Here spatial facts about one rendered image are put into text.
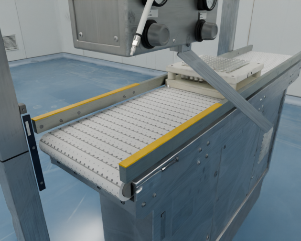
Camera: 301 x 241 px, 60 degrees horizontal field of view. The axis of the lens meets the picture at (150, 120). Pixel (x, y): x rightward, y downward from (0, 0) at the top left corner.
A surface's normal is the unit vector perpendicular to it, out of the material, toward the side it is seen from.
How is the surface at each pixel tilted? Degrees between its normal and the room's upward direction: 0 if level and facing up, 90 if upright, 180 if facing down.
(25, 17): 90
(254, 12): 90
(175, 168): 90
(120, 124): 0
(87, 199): 0
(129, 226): 90
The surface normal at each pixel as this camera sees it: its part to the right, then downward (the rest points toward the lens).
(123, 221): -0.63, 0.33
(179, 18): 0.77, 0.26
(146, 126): 0.00, -0.91
